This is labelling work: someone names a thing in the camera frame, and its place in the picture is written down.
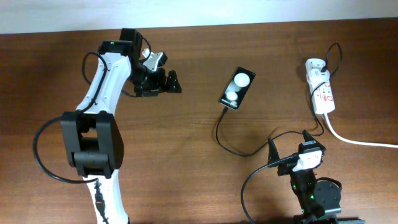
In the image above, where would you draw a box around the white power strip cord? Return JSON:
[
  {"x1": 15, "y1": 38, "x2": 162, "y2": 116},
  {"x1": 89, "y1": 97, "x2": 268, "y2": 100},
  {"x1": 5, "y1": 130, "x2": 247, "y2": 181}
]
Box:
[{"x1": 322, "y1": 113, "x2": 398, "y2": 149}]

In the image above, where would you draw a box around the white power strip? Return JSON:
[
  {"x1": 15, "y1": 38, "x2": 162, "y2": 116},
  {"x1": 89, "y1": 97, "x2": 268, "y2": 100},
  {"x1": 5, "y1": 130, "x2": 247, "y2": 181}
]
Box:
[{"x1": 305, "y1": 58, "x2": 335, "y2": 114}]

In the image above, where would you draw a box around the black charging cable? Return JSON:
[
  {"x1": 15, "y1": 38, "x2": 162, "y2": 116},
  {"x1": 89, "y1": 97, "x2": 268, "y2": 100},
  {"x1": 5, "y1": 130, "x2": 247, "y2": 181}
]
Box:
[{"x1": 215, "y1": 42, "x2": 343, "y2": 157}]

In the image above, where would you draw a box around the white USB charger plug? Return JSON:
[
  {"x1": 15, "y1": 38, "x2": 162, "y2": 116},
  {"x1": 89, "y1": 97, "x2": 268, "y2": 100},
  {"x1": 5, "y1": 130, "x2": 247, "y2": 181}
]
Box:
[{"x1": 306, "y1": 68, "x2": 330, "y2": 85}]

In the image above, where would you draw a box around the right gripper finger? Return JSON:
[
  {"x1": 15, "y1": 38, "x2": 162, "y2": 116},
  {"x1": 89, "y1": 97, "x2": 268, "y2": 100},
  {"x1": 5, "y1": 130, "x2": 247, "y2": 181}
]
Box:
[
  {"x1": 302, "y1": 129, "x2": 325, "y2": 149},
  {"x1": 267, "y1": 137, "x2": 280, "y2": 167}
]

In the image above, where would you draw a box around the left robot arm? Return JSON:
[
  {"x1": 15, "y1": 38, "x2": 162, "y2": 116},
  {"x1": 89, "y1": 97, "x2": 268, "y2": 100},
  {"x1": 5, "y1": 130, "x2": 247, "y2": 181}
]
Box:
[{"x1": 60, "y1": 28, "x2": 182, "y2": 223}]

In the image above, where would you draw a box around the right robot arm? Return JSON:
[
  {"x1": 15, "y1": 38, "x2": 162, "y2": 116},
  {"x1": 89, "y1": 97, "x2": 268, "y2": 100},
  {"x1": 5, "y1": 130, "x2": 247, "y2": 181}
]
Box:
[{"x1": 268, "y1": 130, "x2": 342, "y2": 223}]

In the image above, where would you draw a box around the black smartphone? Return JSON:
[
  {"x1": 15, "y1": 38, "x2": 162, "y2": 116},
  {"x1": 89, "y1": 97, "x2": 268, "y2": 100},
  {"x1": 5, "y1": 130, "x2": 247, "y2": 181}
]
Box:
[{"x1": 219, "y1": 67, "x2": 256, "y2": 110}]

